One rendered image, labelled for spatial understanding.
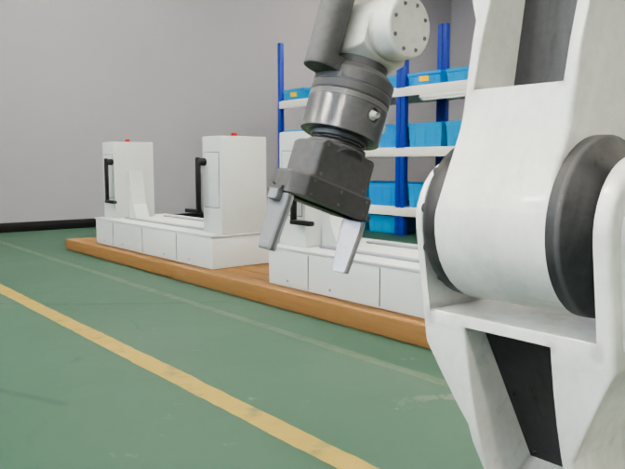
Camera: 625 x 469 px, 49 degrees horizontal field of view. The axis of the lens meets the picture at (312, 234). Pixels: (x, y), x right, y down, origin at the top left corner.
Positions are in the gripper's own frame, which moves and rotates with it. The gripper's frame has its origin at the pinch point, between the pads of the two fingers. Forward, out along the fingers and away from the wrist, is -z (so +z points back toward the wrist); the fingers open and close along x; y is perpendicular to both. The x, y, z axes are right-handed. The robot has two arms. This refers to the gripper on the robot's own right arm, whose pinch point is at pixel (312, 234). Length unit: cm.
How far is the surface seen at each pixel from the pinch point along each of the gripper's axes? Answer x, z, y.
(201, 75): -303, 193, -622
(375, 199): -400, 94, -403
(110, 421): -39, -51, -105
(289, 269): -151, 1, -189
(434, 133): -381, 153, -333
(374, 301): -152, -3, -134
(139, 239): -152, -3, -346
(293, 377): -94, -33, -103
